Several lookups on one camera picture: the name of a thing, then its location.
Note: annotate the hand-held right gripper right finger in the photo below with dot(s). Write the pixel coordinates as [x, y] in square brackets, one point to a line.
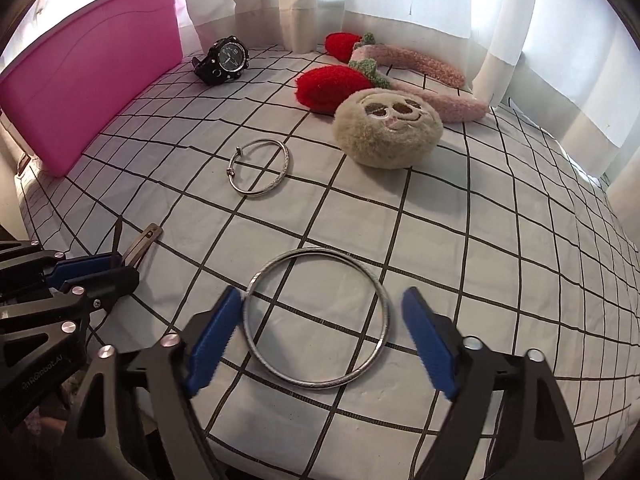
[430, 345]

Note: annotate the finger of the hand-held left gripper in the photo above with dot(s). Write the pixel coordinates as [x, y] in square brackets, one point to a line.
[112, 285]
[85, 267]

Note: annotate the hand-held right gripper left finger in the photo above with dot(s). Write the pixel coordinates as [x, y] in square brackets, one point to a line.
[215, 340]

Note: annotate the metal hair clip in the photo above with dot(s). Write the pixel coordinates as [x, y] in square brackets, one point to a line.
[142, 245]

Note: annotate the large silver bangle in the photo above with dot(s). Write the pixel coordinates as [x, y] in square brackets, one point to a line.
[388, 312]

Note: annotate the pink plastic bin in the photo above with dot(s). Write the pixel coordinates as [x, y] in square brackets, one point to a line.
[75, 85]

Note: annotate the small silver bangle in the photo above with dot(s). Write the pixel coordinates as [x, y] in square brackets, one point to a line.
[239, 149]

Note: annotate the beige sloth face plush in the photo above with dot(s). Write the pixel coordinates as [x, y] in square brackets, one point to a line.
[385, 140]

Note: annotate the black wrist watch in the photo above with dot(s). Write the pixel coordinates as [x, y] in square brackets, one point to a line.
[230, 55]

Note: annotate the pink fuzzy strawberry headband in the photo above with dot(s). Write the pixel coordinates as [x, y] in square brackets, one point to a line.
[425, 67]

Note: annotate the white checked tablecloth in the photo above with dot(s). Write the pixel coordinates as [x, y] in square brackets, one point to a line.
[450, 260]

